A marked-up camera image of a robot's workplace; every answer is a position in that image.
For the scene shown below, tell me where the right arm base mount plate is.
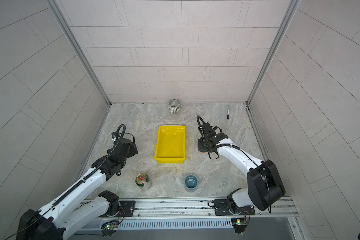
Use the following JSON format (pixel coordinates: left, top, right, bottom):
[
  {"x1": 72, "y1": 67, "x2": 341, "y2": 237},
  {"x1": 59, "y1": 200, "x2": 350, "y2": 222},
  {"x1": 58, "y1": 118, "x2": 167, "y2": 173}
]
[{"x1": 208, "y1": 199, "x2": 256, "y2": 216}]

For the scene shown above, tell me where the blue ceramic cup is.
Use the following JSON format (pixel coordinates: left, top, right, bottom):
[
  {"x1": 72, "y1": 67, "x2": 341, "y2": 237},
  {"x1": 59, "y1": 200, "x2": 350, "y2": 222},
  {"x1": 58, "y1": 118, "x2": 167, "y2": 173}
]
[{"x1": 184, "y1": 175, "x2": 199, "y2": 192}]

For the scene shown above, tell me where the yellow plastic bin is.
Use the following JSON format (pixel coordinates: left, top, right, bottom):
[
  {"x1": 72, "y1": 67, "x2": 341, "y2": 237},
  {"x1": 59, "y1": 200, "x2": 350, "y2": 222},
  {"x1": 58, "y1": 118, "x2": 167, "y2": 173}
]
[{"x1": 155, "y1": 125, "x2": 186, "y2": 164}]

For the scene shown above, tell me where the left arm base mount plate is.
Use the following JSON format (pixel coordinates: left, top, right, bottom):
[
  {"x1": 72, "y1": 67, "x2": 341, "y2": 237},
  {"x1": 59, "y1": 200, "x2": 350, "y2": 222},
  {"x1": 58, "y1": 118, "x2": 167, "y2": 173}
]
[{"x1": 95, "y1": 200, "x2": 136, "y2": 218}]

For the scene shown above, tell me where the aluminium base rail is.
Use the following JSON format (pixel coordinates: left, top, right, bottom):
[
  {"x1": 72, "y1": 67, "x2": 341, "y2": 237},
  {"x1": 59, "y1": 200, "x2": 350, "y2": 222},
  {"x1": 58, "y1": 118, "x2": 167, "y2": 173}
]
[{"x1": 79, "y1": 197, "x2": 299, "y2": 235}]

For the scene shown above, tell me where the white ribbed ceramic cup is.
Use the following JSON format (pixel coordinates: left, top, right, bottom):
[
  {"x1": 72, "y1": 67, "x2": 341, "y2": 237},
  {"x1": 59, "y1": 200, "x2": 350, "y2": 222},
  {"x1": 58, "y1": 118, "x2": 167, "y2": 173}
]
[{"x1": 168, "y1": 99, "x2": 181, "y2": 115}]

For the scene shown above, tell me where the aluminium corner frame post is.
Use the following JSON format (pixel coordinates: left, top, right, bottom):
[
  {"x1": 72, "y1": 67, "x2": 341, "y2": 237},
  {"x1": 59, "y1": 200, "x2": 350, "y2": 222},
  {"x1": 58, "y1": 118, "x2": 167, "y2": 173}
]
[{"x1": 247, "y1": 0, "x2": 300, "y2": 106}]

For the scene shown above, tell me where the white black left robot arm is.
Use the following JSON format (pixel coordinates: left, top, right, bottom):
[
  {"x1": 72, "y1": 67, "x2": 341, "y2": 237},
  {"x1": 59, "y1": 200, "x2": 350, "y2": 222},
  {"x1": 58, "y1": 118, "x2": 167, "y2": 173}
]
[{"x1": 15, "y1": 132, "x2": 138, "y2": 240}]

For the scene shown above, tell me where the green glass jar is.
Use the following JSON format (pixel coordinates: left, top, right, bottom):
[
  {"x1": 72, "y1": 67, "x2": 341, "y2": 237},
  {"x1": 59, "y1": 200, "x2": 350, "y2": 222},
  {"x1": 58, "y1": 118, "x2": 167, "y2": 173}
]
[{"x1": 135, "y1": 173, "x2": 152, "y2": 191}]

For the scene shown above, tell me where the left aluminium corner post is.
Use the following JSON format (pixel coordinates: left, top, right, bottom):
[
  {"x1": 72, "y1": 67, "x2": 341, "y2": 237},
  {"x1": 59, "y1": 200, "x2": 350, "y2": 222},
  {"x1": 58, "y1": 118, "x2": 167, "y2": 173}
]
[{"x1": 46, "y1": 0, "x2": 112, "y2": 107}]

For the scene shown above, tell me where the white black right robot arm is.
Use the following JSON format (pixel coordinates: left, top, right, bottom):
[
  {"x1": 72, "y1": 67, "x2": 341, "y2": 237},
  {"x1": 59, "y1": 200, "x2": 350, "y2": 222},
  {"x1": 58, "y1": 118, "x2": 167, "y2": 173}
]
[{"x1": 197, "y1": 116, "x2": 286, "y2": 214}]

